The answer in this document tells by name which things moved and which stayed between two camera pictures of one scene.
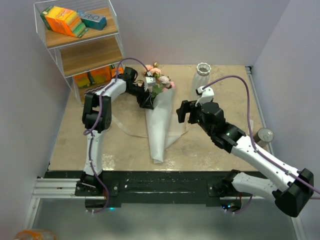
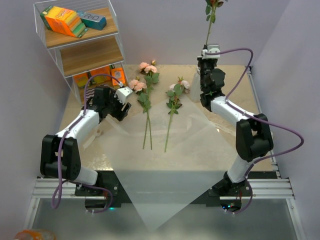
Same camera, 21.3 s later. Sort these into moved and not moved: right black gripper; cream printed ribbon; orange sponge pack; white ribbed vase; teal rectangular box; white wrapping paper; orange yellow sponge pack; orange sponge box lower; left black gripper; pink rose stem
Moved: white wrapping paper; left black gripper; cream printed ribbon; pink rose stem; right black gripper
Not moved: orange sponge pack; orange sponge box lower; orange yellow sponge pack; teal rectangular box; white ribbed vase
